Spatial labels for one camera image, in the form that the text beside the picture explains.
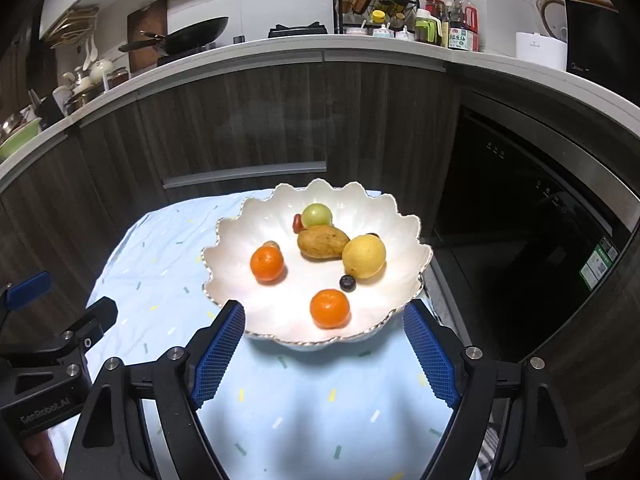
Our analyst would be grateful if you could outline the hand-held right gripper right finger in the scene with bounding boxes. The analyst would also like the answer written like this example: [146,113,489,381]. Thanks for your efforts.
[402,299,586,480]

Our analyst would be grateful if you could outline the light blue patterned cloth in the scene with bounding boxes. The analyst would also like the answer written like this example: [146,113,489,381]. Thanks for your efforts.
[50,187,493,480]

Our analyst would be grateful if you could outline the large soy sauce bottle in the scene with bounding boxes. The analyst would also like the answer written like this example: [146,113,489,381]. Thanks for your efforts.
[447,0,481,52]

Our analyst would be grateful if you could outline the wall rack with lids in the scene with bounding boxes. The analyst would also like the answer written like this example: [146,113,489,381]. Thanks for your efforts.
[47,5,101,43]

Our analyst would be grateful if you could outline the green energy label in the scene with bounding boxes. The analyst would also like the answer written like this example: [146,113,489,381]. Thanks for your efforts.
[580,237,620,291]

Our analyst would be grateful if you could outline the person's left hand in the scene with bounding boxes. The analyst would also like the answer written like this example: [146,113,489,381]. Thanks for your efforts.
[21,431,62,480]

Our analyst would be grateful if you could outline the wooden cutting board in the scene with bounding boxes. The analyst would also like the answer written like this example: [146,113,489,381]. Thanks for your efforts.
[126,0,168,78]

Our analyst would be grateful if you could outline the green-lidded oil bottle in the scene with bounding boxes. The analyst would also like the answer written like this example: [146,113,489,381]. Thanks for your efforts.
[415,8,443,47]

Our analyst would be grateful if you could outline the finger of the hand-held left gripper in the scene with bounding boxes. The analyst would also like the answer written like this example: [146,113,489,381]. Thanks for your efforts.
[0,296,119,369]
[0,271,53,332]

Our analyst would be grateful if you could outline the black knife block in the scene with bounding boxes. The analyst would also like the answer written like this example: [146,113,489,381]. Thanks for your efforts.
[30,90,66,121]

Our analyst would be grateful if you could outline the dark wood kitchen cabinet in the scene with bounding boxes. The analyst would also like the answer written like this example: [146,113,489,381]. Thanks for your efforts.
[0,57,640,461]

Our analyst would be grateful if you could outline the green bowl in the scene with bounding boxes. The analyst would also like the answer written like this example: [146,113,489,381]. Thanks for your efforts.
[0,117,43,158]

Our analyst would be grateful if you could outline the green apple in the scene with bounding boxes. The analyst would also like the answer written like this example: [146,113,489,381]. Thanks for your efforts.
[301,202,333,227]

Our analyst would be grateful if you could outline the white scalloped bowl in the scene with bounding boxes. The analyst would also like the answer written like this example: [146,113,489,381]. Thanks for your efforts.
[201,178,434,348]

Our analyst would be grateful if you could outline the yellow-brown mango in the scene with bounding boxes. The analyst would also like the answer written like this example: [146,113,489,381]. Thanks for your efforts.
[297,225,351,262]

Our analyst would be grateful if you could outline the orange tangerine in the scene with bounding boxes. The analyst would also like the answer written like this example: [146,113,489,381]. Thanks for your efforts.
[250,246,286,282]
[309,288,351,330]

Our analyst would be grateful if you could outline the black built-in dishwasher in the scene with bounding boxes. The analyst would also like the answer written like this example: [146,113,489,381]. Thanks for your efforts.
[432,90,640,366]

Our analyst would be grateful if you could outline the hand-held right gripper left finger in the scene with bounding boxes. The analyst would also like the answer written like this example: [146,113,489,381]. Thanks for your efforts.
[64,299,246,480]

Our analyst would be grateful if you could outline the stainless steel basin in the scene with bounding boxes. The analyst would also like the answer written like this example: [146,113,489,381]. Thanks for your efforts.
[0,107,36,136]

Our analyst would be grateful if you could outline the black wire spice rack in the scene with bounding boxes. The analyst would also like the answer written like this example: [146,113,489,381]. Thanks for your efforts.
[332,0,418,36]

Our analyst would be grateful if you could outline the black gas stove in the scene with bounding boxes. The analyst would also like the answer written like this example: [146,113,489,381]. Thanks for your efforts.
[157,21,335,67]

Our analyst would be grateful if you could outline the black microwave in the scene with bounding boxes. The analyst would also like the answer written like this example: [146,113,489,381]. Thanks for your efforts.
[565,0,640,93]

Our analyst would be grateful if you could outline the black wok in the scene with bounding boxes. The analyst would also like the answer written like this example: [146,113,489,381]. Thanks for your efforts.
[118,16,230,57]

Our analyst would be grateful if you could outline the small white appliance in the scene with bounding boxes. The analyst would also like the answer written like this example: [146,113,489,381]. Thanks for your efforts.
[516,31,568,72]

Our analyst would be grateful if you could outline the yellow lemon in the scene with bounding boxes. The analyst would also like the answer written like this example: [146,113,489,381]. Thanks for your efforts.
[342,235,388,280]

